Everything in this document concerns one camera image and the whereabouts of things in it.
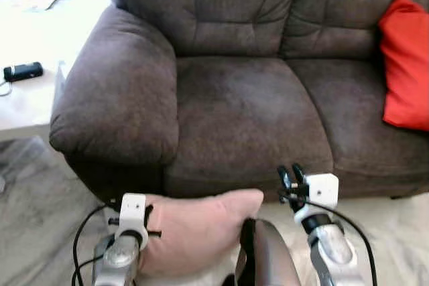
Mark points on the white side table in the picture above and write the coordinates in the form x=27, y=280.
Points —
x=27, y=105

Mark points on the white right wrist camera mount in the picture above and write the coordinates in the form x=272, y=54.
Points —
x=323, y=191

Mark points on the pink pillow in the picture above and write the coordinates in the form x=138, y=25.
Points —
x=194, y=232

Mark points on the grey robot leg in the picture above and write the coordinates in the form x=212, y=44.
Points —
x=268, y=256

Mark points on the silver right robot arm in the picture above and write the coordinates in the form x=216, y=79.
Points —
x=335, y=249

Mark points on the red pillow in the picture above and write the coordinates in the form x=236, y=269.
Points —
x=405, y=65

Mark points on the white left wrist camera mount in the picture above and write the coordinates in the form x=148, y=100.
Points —
x=133, y=212

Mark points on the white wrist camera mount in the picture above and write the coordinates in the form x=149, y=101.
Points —
x=133, y=212
x=323, y=191

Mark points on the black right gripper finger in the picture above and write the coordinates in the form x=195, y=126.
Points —
x=285, y=179
x=299, y=174

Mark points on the dark brown fabric sofa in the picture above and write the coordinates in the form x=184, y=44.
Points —
x=241, y=105

